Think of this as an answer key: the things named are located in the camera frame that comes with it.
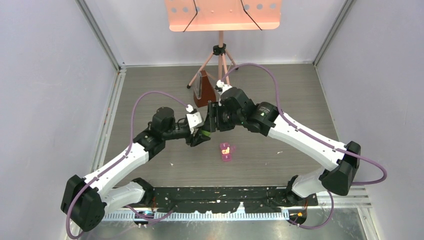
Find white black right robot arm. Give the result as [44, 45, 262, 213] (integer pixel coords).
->
[201, 87, 361, 205]

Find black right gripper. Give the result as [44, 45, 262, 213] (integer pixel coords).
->
[203, 101, 244, 132]

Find green pill bottle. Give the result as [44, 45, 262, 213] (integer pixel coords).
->
[199, 129, 211, 140]

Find white pills in organizer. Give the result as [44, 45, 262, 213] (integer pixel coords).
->
[221, 147, 231, 155]

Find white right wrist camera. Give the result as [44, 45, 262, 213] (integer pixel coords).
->
[214, 80, 232, 95]

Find pink music stand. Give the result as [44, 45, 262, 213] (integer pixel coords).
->
[164, 0, 283, 83]

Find brown wooden metronome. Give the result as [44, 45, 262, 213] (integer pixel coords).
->
[192, 70, 217, 108]

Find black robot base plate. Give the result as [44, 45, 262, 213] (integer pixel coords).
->
[130, 186, 318, 214]

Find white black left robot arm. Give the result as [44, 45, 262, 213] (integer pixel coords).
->
[60, 106, 204, 232]

